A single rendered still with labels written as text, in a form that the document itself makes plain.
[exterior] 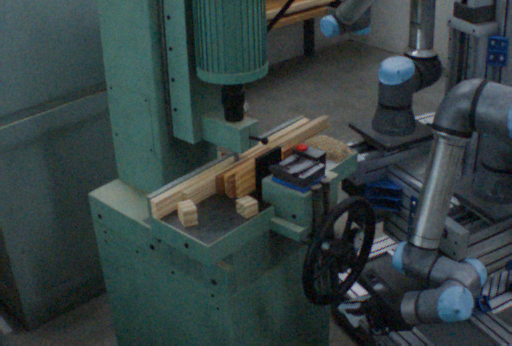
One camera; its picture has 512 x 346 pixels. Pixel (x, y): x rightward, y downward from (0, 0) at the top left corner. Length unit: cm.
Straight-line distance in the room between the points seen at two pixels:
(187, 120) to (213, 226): 30
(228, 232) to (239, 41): 44
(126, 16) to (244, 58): 36
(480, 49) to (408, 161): 51
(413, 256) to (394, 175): 73
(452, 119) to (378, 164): 80
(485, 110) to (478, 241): 60
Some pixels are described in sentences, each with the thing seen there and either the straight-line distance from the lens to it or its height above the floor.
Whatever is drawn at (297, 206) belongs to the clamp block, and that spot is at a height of 93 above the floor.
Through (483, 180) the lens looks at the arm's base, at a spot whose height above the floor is 87.
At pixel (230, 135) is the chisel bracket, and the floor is 104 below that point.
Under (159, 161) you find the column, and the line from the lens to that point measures 188.
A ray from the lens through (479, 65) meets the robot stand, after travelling 203.
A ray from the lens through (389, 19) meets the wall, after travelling 552.
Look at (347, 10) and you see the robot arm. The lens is 229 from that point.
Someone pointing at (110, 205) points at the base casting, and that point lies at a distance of 197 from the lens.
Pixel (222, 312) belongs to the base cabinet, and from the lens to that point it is 178.
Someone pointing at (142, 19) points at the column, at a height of 133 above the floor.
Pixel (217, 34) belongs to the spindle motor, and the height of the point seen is 132.
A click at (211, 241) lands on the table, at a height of 90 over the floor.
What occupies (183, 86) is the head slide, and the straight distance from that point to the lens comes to 176.
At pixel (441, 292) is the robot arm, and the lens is 148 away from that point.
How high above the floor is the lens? 180
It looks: 27 degrees down
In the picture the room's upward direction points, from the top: 2 degrees counter-clockwise
